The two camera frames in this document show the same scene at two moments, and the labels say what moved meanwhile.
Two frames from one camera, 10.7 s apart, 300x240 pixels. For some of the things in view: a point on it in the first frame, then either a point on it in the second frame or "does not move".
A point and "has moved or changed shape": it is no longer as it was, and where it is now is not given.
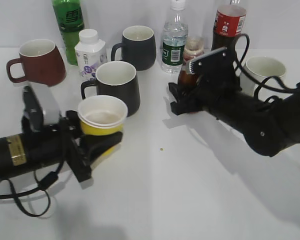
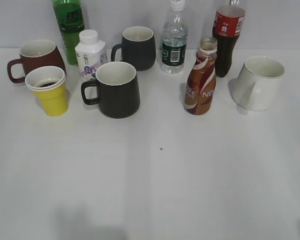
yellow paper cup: x=102 y=115 → x=48 y=82
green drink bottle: x=71 y=18 does not move
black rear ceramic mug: x=138 y=47 does not move
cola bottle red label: x=229 y=22 does not move
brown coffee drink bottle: x=194 y=48 has moved or changed shape
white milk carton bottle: x=90 y=53 does not move
